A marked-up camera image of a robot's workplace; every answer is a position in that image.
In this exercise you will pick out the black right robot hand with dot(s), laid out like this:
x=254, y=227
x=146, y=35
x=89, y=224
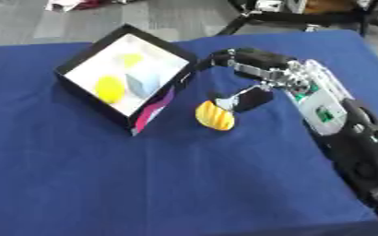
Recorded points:
x=251, y=58

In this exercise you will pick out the silver and black right robot arm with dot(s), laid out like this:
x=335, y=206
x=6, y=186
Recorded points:
x=332, y=113

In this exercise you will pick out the pale blue block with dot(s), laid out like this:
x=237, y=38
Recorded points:
x=143, y=84

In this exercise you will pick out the black box with white inside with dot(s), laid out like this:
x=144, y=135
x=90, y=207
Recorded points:
x=123, y=76

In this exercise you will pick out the small yellow toy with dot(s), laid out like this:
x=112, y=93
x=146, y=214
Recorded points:
x=130, y=59

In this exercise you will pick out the black metal frame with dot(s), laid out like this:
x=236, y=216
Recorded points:
x=300, y=15

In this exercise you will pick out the yellow toy lemon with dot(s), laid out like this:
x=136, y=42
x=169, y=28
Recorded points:
x=110, y=89

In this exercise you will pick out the orange ridged toy fruit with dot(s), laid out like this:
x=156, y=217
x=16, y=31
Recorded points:
x=214, y=115

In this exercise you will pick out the white and red cloth heap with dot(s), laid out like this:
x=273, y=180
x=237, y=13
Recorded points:
x=68, y=4

